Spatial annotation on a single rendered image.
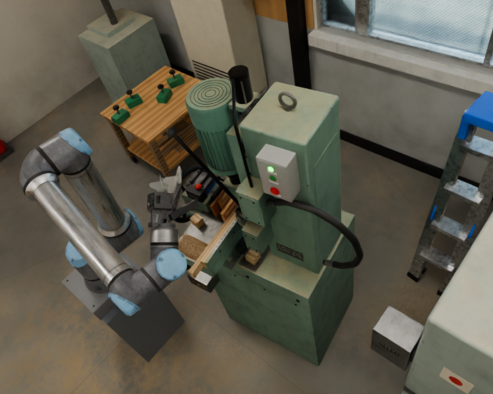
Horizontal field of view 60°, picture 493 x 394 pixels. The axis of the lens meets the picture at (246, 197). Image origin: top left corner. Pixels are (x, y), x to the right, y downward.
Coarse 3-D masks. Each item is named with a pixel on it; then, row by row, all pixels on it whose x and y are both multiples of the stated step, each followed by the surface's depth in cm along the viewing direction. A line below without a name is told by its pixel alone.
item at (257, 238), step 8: (248, 224) 156; (256, 224) 156; (248, 232) 154; (256, 232) 154; (264, 232) 157; (272, 232) 163; (248, 240) 158; (256, 240) 155; (264, 240) 159; (248, 248) 164; (256, 248) 159; (264, 248) 162
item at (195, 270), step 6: (234, 210) 180; (228, 222) 176; (222, 228) 175; (216, 234) 174; (210, 246) 170; (204, 252) 169; (198, 258) 168; (198, 264) 166; (192, 270) 165; (198, 270) 167; (192, 276) 167
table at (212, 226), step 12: (192, 216) 194; (204, 216) 186; (192, 228) 183; (204, 228) 182; (216, 228) 180; (240, 228) 179; (204, 240) 178; (228, 252) 176; (192, 264) 175; (216, 264) 171
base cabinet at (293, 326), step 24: (216, 288) 221; (240, 288) 200; (264, 288) 182; (336, 288) 201; (240, 312) 229; (264, 312) 206; (288, 312) 188; (312, 312) 176; (336, 312) 219; (264, 336) 239; (288, 336) 215; (312, 336) 194; (312, 360) 223
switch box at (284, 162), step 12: (264, 156) 120; (276, 156) 120; (288, 156) 119; (264, 168) 122; (276, 168) 119; (288, 168) 118; (264, 180) 127; (276, 180) 123; (288, 180) 121; (264, 192) 133; (288, 192) 125
